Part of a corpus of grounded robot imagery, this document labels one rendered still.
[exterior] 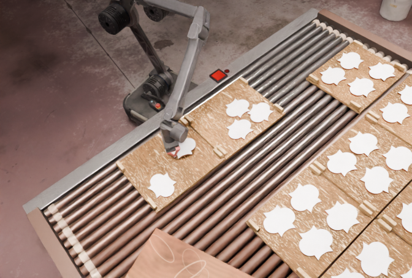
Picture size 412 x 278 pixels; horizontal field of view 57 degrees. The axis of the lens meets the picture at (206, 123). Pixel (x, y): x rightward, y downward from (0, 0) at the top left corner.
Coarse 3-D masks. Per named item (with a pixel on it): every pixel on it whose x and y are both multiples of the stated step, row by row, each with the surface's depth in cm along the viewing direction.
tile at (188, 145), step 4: (188, 140) 188; (192, 140) 187; (180, 144) 186; (184, 144) 186; (188, 144) 186; (192, 144) 186; (180, 148) 185; (184, 148) 185; (188, 148) 185; (192, 148) 184; (172, 152) 184; (180, 152) 184; (184, 152) 183; (188, 152) 183; (180, 156) 182
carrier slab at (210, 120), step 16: (224, 96) 207; (240, 96) 206; (256, 96) 205; (192, 112) 202; (208, 112) 201; (224, 112) 200; (208, 128) 195; (224, 128) 194; (256, 128) 192; (224, 144) 188; (240, 144) 187
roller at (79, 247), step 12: (336, 48) 224; (324, 60) 220; (312, 72) 216; (288, 84) 211; (276, 96) 206; (132, 204) 174; (120, 216) 171; (108, 228) 169; (84, 240) 165; (96, 240) 167; (72, 252) 163
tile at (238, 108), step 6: (234, 102) 202; (240, 102) 202; (246, 102) 202; (228, 108) 200; (234, 108) 200; (240, 108) 200; (246, 108) 199; (228, 114) 198; (234, 114) 198; (240, 114) 197
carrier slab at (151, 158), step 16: (144, 144) 192; (160, 144) 191; (208, 144) 189; (128, 160) 187; (144, 160) 186; (160, 160) 185; (176, 160) 184; (192, 160) 184; (208, 160) 183; (224, 160) 183; (128, 176) 181; (144, 176) 181; (176, 176) 179; (192, 176) 178; (144, 192) 175; (176, 192) 174; (160, 208) 170
